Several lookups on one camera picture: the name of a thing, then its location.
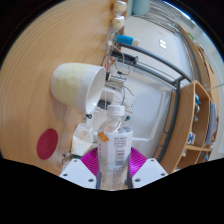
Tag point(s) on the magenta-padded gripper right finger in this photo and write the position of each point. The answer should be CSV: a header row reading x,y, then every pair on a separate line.
x,y
148,171

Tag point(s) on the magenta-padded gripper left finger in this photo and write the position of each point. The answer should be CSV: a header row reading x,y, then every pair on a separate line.
x,y
78,173

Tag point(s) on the clear plastic water bottle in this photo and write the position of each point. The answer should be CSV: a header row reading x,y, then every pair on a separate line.
x,y
115,150

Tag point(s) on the white tissue pack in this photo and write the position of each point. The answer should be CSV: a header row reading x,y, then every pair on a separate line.
x,y
81,140

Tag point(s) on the flat round red coaster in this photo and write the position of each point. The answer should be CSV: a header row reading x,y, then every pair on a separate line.
x,y
47,144

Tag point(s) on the wooden shelf unit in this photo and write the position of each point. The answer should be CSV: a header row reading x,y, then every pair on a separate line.
x,y
186,133

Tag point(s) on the cream white cup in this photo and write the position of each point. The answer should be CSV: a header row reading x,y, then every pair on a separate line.
x,y
75,85

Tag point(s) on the metal cup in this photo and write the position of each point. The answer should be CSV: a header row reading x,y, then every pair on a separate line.
x,y
116,82

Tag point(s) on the black electric shaver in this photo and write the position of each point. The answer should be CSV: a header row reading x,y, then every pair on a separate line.
x,y
125,58

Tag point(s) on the small blue bottle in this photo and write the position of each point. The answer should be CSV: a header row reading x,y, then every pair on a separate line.
x,y
126,40

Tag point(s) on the teal pillow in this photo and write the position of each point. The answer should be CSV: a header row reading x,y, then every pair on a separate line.
x,y
140,6

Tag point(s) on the grey metal desk frame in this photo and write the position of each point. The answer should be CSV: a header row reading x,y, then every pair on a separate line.
x,y
173,116

